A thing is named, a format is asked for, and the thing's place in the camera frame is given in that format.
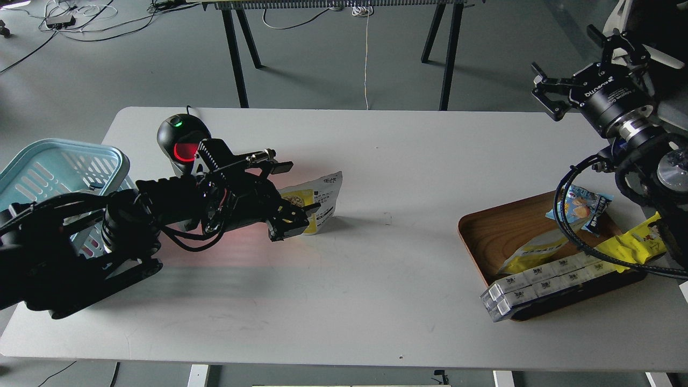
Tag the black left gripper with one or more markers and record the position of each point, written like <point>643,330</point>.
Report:
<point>236,192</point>

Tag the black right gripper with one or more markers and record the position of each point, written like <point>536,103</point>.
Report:
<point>613,97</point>

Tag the yellow white snack pouch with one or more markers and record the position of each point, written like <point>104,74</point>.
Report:
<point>324,190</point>

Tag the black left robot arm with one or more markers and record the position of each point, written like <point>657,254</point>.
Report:
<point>76,230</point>

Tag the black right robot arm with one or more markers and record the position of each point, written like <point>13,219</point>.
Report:
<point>651,170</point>

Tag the blue snack bag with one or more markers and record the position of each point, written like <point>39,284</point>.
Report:
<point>582,209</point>

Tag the yellow cartoon snack bag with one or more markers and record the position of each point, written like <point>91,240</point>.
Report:
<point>638,245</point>

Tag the white boxed snack pack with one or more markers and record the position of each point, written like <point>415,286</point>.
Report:
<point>543,288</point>

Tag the light blue plastic basket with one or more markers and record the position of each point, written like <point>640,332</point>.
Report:
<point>52,167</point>

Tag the black barcode scanner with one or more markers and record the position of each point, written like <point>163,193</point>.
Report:
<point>179,137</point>

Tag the black trestle table legs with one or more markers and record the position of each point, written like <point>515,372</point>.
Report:
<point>342,54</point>

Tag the brown wooden tray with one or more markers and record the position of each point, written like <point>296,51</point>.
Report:
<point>491,236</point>

